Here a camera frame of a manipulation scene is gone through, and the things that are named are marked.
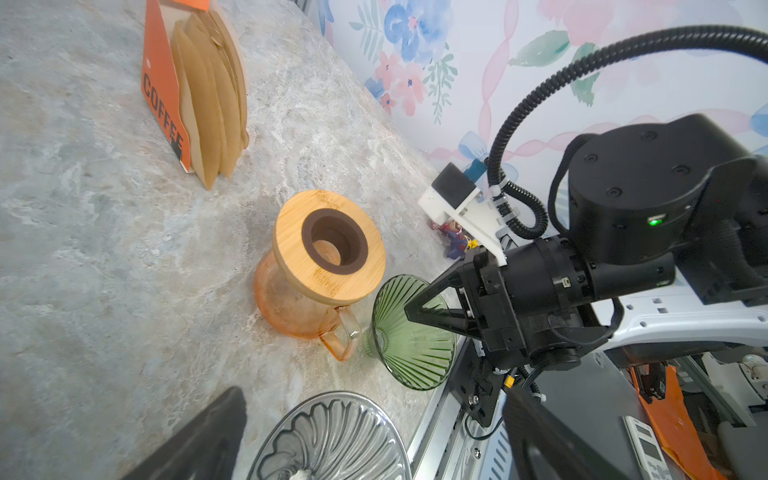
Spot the wooden ring holder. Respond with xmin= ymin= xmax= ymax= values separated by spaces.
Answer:
xmin=272 ymin=190 xmax=386 ymax=306

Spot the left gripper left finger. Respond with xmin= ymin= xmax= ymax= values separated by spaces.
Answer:
xmin=125 ymin=386 xmax=247 ymax=479

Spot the colourful toy figure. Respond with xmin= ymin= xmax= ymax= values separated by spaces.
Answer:
xmin=429 ymin=220 xmax=479 ymax=260

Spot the white remote control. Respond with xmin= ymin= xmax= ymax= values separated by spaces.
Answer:
xmin=622 ymin=416 xmax=671 ymax=480

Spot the green glass dripper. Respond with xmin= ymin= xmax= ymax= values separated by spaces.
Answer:
xmin=362 ymin=274 xmax=457 ymax=391

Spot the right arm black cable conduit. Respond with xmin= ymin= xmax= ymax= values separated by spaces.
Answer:
xmin=486 ymin=25 xmax=768 ymax=241

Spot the aluminium front rail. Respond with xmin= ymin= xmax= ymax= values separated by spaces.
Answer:
xmin=404 ymin=353 xmax=517 ymax=480

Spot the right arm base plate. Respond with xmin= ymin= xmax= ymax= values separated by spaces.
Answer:
xmin=447 ymin=339 xmax=507 ymax=428

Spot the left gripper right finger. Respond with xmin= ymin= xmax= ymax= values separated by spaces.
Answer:
xmin=503 ymin=388 xmax=636 ymax=479

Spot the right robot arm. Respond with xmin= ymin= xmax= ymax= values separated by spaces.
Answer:
xmin=405 ymin=114 xmax=767 ymax=370

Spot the orange glass carafe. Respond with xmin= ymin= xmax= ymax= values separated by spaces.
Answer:
xmin=254 ymin=250 xmax=361 ymax=361

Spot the clear glass dripper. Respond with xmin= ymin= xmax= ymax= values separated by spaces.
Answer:
xmin=248 ymin=391 xmax=412 ymax=479

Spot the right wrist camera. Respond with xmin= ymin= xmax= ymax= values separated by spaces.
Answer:
xmin=418 ymin=163 xmax=511 ymax=266

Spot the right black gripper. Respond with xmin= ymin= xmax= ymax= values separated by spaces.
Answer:
xmin=404 ymin=236 xmax=594 ymax=369

